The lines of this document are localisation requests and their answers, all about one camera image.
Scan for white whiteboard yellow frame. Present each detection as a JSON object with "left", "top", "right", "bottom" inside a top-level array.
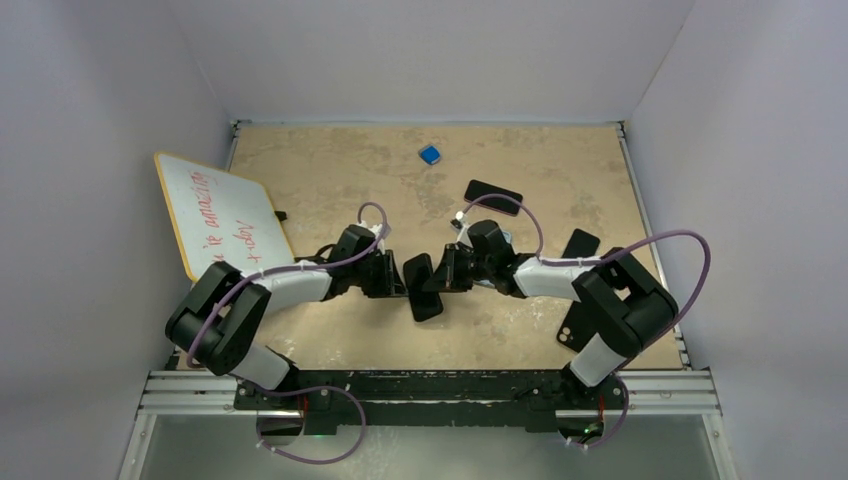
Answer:
[{"left": 154, "top": 152, "right": 293, "bottom": 282}]

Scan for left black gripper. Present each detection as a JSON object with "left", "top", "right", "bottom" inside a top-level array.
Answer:
[{"left": 349, "top": 250, "right": 406, "bottom": 299}]

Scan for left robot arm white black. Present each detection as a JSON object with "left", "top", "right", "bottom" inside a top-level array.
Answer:
[{"left": 165, "top": 224, "right": 407, "bottom": 409}]

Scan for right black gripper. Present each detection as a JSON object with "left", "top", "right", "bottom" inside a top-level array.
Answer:
[{"left": 425, "top": 243, "right": 494, "bottom": 293}]

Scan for black phone with camera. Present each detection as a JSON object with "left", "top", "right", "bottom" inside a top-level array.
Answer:
[{"left": 402, "top": 253, "right": 444, "bottom": 323}]

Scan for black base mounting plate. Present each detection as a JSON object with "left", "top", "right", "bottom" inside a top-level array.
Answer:
[{"left": 236, "top": 369, "right": 625, "bottom": 436}]

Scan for black phone case right edge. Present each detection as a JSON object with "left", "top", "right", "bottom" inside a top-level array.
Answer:
[{"left": 557, "top": 302, "right": 597, "bottom": 353}]

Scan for black phone near top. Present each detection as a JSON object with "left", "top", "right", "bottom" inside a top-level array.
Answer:
[{"left": 463, "top": 179, "right": 523, "bottom": 217}]

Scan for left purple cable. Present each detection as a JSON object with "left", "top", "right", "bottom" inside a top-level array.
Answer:
[{"left": 185, "top": 201, "right": 390, "bottom": 465}]

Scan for aluminium frame rail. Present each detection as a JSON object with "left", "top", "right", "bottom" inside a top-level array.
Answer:
[{"left": 119, "top": 370, "right": 739, "bottom": 479}]

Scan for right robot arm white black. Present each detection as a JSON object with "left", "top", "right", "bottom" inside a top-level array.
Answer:
[{"left": 422, "top": 220, "right": 679, "bottom": 407}]

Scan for blue eraser block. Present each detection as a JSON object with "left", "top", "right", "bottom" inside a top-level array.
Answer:
[{"left": 418, "top": 145, "right": 442, "bottom": 165}]

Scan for black phone right side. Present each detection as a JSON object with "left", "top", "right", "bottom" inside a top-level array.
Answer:
[{"left": 561, "top": 228, "right": 601, "bottom": 259}]

